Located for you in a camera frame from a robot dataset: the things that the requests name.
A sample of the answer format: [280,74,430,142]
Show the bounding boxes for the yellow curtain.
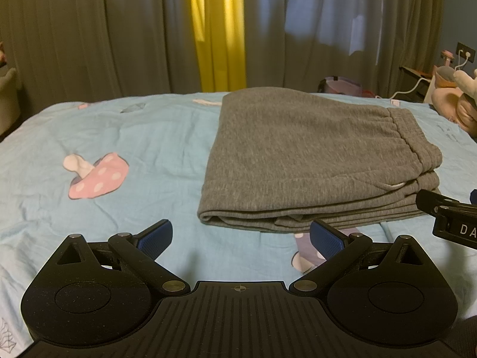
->
[188,0,248,92]

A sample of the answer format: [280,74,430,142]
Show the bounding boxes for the white cable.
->
[387,59,471,106]

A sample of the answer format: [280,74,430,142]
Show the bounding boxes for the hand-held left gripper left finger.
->
[52,219,191,296]

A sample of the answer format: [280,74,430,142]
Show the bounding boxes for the wall socket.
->
[456,42,477,64]

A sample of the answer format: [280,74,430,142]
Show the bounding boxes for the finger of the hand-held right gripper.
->
[415,189,477,217]

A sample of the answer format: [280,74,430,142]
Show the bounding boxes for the pink plush toy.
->
[431,64,477,137]

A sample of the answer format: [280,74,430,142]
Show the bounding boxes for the beige storage box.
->
[0,66,21,135]

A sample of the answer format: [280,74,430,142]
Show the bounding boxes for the grey pants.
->
[197,87,443,235]

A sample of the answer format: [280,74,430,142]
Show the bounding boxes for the dark bedside table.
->
[399,66,436,102]

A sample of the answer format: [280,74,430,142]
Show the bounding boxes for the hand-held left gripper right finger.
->
[289,219,430,297]

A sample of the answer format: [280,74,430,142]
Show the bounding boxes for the pink basket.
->
[318,76,364,96]

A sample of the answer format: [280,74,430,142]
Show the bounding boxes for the grey curtain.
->
[0,0,202,109]
[238,0,448,98]

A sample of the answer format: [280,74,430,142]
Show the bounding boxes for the light blue mushroom-print bed sheet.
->
[0,91,477,347]

